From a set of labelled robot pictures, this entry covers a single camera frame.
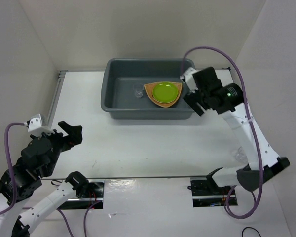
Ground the orange woven triangular basket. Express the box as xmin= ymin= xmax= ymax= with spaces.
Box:
xmin=144 ymin=81 xmax=183 ymax=108

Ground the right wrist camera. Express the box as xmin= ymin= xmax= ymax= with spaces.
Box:
xmin=180 ymin=67 xmax=199 ymax=91

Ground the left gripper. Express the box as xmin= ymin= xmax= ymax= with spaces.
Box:
xmin=32 ymin=120 xmax=84 ymax=176

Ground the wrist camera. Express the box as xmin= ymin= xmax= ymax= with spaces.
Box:
xmin=180 ymin=67 xmax=199 ymax=91
xmin=27 ymin=114 xmax=53 ymax=137

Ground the black cable loop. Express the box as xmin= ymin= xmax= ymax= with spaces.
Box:
xmin=241 ymin=226 xmax=262 ymax=237

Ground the green plastic plate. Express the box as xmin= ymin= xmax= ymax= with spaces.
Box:
xmin=152 ymin=82 xmax=179 ymax=103

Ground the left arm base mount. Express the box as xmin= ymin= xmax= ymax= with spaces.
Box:
xmin=59 ymin=179 xmax=105 ymax=210

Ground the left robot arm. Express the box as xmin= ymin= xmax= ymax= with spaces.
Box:
xmin=0 ymin=121 xmax=89 ymax=237

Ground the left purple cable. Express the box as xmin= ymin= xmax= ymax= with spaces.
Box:
xmin=0 ymin=122 xmax=104 ymax=237

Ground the purple cable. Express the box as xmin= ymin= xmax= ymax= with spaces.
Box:
xmin=0 ymin=122 xmax=104 ymax=237
xmin=180 ymin=46 xmax=264 ymax=219

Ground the clear plastic cup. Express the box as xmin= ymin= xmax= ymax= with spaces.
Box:
xmin=133 ymin=83 xmax=144 ymax=98
xmin=232 ymin=147 xmax=248 ymax=164

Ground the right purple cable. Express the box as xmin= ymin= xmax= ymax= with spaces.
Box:
xmin=180 ymin=46 xmax=264 ymax=219

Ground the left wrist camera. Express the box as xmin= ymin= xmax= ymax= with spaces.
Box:
xmin=27 ymin=114 xmax=53 ymax=137

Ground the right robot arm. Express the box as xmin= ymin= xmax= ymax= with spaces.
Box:
xmin=183 ymin=67 xmax=290 ymax=194

